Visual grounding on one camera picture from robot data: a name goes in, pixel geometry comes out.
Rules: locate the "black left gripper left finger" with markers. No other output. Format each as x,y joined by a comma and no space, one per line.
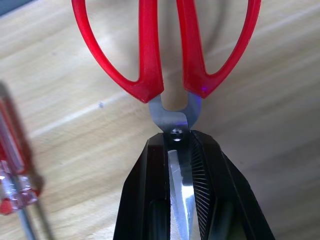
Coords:
145,190

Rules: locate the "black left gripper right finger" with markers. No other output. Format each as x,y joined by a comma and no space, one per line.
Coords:
225,195

